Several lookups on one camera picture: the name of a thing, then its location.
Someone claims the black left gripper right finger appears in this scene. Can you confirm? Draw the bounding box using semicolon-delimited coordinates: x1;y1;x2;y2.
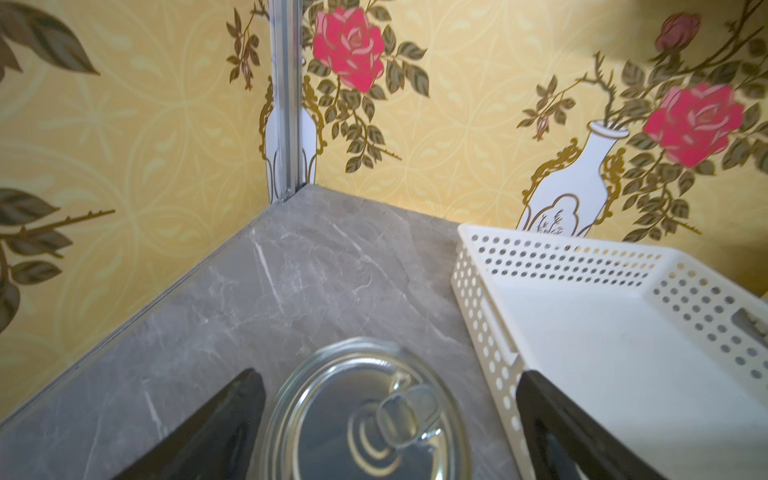
516;370;663;479

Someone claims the aluminium corner frame post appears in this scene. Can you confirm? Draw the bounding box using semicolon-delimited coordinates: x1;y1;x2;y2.
265;0;308;203

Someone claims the dark blue silver-top can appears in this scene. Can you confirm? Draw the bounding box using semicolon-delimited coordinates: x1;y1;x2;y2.
256;337;472;479

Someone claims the white perforated plastic basket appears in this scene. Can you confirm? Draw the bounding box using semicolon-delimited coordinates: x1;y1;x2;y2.
451;224;767;479

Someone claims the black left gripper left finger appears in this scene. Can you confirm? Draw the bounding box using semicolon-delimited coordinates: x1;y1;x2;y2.
116;368;266;479

